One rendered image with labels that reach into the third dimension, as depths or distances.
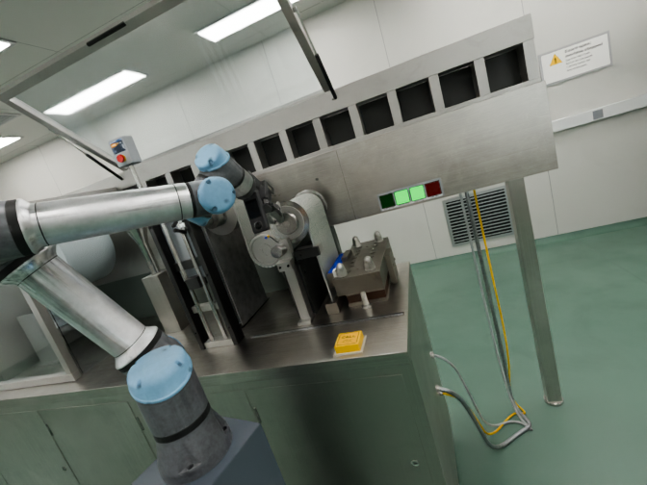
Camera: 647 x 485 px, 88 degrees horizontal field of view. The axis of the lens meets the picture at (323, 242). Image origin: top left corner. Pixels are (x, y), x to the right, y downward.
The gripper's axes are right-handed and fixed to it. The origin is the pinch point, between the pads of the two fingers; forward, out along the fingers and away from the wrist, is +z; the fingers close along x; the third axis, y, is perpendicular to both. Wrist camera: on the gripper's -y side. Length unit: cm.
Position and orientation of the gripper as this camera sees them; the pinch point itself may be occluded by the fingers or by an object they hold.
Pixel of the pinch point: (277, 222)
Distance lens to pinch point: 111.0
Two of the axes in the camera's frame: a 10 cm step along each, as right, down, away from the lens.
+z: 3.8, 3.7, 8.5
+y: -0.8, -9.0, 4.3
